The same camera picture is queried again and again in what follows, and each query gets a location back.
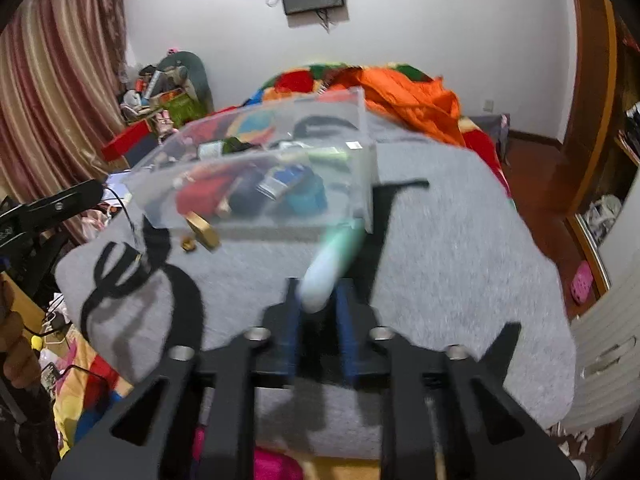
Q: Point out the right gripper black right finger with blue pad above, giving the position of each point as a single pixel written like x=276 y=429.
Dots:
x=445 y=414

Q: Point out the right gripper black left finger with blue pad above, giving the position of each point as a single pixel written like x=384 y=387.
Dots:
x=194 y=415

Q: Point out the gold perfume bottle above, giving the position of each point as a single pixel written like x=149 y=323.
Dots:
x=201 y=233

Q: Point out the mint green tube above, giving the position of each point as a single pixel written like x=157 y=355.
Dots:
x=336 y=252

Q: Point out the green glass spray bottle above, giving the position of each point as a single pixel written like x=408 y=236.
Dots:
x=223 y=147

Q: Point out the purple black cosmetic bottle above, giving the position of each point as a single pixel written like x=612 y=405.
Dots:
x=251 y=201

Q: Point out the teal tape roll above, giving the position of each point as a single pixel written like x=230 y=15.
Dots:
x=307 y=199

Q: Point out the blue barcode box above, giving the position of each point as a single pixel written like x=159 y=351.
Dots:
x=280 y=180

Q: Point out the clear plastic storage bin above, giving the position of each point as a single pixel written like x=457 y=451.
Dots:
x=171 y=181

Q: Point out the person's left hand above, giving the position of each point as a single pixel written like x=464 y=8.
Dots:
x=21 y=366

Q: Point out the red box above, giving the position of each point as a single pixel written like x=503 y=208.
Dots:
x=126 y=140

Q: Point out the grey blanket black letters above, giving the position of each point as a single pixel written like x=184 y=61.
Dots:
x=457 y=263

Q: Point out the striped red gold curtain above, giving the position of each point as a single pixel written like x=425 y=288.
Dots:
x=62 y=70

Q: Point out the pink slipper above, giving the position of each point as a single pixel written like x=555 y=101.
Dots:
x=580 y=285

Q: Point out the green cardboard box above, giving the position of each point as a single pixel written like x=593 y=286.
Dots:
x=181 y=109

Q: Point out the wooden door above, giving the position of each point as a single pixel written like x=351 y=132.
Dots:
x=587 y=139

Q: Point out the light green cylinder stick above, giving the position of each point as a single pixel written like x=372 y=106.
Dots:
x=329 y=155

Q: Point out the orange jacket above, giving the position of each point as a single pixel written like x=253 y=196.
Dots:
x=427 y=107

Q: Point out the colourful patchwork quilt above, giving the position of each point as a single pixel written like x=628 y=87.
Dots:
x=317 y=77

